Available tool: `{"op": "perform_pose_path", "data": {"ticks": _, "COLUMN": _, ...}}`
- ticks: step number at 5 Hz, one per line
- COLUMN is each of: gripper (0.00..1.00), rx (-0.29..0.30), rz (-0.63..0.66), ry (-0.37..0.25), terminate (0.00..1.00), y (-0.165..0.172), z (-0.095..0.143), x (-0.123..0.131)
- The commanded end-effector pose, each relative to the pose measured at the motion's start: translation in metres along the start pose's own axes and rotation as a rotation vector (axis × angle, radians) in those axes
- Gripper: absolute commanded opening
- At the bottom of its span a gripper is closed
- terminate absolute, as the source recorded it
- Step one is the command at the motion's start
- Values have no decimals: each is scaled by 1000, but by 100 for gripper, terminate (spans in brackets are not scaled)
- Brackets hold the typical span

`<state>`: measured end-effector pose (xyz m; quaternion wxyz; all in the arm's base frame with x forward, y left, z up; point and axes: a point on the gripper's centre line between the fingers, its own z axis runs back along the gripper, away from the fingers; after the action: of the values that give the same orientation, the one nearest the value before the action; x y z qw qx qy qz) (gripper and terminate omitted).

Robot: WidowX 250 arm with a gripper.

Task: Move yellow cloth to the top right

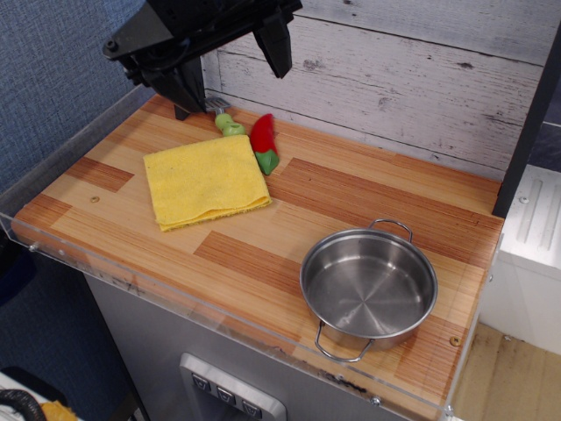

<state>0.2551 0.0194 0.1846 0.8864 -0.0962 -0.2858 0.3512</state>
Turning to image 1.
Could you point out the red toy chili pepper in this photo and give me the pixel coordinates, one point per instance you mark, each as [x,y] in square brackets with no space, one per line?
[263,146]

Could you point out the stainless steel pot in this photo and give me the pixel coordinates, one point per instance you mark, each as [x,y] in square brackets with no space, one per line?
[368,288]

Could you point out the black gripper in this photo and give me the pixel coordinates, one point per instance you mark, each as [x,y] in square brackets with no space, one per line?
[164,39]

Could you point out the silver dispenser button panel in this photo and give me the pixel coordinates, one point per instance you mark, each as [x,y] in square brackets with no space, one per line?
[217,395]

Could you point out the dark grey left post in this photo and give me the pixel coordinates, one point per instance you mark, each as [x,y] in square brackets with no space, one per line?
[180,114]

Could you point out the white ribbed cabinet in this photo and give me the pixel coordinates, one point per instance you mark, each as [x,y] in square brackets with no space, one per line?
[522,295]

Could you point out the yellow sponge object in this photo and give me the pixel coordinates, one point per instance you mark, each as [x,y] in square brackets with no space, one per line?
[56,411]

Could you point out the grey toy fridge cabinet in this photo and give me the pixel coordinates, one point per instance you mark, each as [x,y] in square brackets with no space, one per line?
[248,335]

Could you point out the yellow cloth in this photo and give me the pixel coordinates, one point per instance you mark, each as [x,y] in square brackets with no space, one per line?
[205,180]

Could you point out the clear acrylic table guard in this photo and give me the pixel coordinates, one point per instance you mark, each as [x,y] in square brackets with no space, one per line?
[88,205]

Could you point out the green handled toy spatula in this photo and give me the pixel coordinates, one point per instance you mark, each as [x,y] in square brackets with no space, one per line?
[223,120]

